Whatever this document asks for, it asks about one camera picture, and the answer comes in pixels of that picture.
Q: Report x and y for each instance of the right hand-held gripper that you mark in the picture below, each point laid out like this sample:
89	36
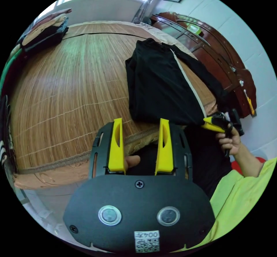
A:
220	121

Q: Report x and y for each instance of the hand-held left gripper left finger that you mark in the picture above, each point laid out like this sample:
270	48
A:
116	148

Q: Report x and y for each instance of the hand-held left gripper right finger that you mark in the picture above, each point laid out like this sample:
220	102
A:
164	153

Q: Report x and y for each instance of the black pants with white stripes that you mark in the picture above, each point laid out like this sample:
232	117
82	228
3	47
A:
158	83

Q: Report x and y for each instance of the person's right forearm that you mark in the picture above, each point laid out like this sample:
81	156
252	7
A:
248	163

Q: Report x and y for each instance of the person's left hand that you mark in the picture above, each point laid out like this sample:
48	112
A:
132	161

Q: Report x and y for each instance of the person's right hand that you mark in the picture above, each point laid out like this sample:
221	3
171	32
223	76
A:
231	142

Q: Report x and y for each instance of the dark red wooden headboard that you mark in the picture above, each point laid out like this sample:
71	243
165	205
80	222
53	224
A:
216	51

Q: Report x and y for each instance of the bed with woven mat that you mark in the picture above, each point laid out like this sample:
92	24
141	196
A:
65	88

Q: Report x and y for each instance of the person's body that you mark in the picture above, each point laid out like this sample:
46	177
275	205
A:
242	200

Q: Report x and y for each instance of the black and white cloth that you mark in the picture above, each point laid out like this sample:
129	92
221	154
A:
5	131

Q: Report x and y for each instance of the green garment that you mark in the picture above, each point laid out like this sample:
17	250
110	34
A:
8	70

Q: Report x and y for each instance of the pile of clothes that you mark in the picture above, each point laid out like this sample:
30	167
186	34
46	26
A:
43	34

